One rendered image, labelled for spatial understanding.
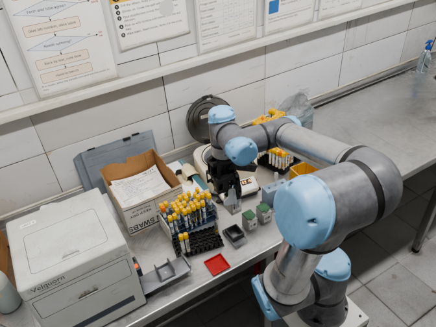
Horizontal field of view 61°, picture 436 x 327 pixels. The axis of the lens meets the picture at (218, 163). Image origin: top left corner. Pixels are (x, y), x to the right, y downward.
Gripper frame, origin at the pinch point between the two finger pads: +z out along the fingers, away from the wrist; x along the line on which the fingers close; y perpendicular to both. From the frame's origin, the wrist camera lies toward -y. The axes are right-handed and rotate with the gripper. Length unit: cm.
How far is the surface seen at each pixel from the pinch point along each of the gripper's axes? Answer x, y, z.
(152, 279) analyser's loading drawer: 2.9, 33.5, 15.1
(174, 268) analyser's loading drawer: 5.3, 26.3, 11.9
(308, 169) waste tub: -9.9, -43.7, 13.7
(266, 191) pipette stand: -4.8, -18.1, 9.1
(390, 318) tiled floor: 29, -76, 107
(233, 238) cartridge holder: 2.7, 2.3, 15.5
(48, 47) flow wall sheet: -55, 35, -45
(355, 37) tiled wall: -56, -115, -13
